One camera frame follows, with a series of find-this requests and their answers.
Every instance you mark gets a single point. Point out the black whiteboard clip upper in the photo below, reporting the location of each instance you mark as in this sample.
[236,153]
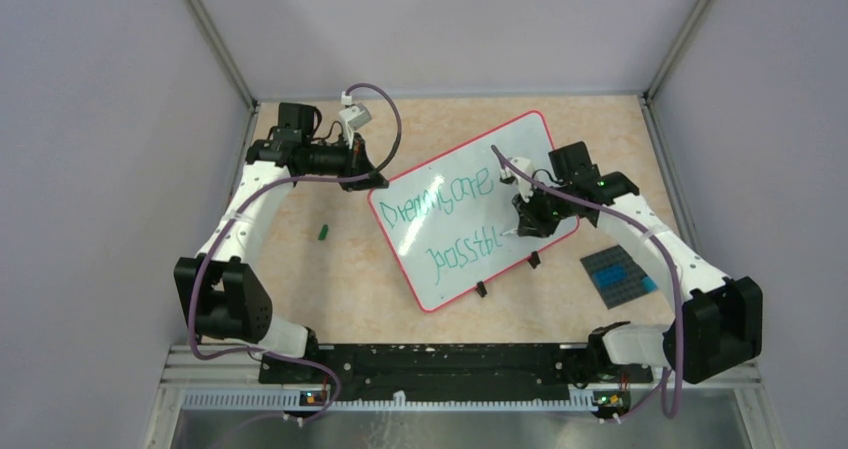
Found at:
[534,260]

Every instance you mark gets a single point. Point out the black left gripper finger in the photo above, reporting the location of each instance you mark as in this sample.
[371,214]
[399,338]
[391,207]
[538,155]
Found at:
[359,157]
[371,181]

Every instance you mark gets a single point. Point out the white slotted cable duct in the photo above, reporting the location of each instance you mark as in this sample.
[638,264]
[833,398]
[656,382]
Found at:
[286,400]

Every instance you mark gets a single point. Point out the aluminium frame rail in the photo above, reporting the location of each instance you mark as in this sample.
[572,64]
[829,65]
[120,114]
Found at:
[233,368]

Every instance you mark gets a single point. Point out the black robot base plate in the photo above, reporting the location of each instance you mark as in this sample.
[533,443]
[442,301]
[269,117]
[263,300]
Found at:
[451,372]

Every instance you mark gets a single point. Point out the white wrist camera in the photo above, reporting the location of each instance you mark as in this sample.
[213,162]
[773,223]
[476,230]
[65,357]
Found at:
[525,168]
[352,118]

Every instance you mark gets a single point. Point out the light blue lego brick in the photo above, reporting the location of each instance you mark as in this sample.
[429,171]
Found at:
[648,285]

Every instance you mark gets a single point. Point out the red-edged whiteboard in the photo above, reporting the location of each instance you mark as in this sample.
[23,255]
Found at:
[442,218]

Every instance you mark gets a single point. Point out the black whiteboard clip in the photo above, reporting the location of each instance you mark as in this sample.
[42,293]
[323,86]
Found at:
[534,260]
[480,289]

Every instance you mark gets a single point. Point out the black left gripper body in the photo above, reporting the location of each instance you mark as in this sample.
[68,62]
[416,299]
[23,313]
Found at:
[343,160]

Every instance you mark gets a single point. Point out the black whiteboard clip lower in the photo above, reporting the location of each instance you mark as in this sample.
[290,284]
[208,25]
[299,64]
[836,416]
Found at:
[480,289]

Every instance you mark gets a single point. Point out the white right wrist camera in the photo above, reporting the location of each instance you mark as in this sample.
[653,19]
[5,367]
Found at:
[525,168]

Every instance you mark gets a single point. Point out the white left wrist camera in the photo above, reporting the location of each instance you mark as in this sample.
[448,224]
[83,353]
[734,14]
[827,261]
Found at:
[352,118]

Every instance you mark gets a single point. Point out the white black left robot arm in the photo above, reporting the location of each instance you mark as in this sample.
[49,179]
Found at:
[221,295]

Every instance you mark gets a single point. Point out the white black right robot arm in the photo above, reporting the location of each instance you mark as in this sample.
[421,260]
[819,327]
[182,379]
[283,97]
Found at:
[717,319]

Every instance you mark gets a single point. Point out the grey lego baseplate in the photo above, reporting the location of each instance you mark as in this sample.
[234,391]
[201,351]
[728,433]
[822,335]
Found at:
[622,293]

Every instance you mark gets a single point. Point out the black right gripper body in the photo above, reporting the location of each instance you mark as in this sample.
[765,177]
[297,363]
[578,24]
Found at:
[545,209]

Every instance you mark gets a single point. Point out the blue lego brick on plate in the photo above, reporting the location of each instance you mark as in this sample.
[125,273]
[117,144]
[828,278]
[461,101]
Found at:
[610,276]

